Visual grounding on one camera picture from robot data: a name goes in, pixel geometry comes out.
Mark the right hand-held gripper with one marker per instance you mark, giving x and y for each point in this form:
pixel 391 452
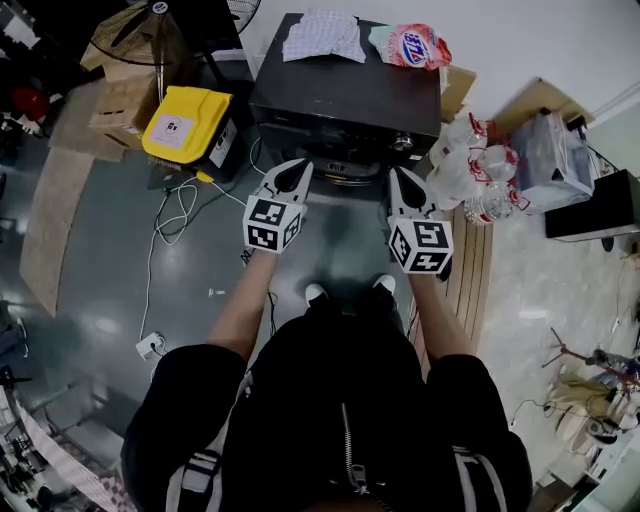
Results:
pixel 422 245

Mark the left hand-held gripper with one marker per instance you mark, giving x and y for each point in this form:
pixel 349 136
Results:
pixel 262 225

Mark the black washing machine door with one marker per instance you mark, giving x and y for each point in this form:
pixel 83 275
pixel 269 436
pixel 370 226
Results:
pixel 345 172

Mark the person's right forearm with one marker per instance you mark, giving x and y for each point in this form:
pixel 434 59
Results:
pixel 440 320

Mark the person's left forearm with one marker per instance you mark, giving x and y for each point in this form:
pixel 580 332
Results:
pixel 245 310

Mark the black washing machine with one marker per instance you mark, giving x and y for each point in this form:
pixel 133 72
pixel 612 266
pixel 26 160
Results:
pixel 345 95

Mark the person's right white-toed shoe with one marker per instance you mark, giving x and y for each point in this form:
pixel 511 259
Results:
pixel 384 284

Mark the person's white-toed shoe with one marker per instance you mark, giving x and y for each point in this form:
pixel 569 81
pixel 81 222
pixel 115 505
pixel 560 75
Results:
pixel 315 294
pixel 384 284

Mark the wooden slatted platform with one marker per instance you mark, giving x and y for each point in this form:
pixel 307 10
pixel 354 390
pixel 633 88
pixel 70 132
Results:
pixel 472 280

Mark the person's left white-toed shoe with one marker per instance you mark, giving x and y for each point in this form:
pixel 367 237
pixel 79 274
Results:
pixel 315 294

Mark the small cardboard box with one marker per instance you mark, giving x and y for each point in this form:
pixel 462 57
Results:
pixel 457 90

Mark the black bin with yellow lid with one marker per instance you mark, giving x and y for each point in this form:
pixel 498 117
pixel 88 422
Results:
pixel 185 122

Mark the clear plastic container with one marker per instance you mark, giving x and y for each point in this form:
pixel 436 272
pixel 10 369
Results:
pixel 555 160

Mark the checked cloth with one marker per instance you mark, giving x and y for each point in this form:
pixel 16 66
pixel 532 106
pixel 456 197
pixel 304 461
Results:
pixel 325 35

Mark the pink white detergent bag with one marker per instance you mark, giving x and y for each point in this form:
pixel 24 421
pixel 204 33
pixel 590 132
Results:
pixel 410 45

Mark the black box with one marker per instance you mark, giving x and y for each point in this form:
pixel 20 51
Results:
pixel 595 210

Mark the cardboard box stack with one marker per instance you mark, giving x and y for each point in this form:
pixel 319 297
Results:
pixel 120 105

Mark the black standing fan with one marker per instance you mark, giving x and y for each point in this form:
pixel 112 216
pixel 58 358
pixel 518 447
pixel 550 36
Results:
pixel 145 35

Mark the person's black jacket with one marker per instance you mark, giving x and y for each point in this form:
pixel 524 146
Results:
pixel 340 400

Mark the white power strip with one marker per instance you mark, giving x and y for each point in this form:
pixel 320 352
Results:
pixel 149 346

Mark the brown floor board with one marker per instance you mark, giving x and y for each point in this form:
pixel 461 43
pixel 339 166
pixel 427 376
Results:
pixel 55 220

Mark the coat stand with beige clothes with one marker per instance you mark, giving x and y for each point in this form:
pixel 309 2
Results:
pixel 595 385

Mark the red round object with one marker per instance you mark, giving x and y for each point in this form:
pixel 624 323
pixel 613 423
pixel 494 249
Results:
pixel 31 102

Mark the checked tablecloth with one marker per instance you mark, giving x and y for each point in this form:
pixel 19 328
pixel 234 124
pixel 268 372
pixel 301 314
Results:
pixel 70 465

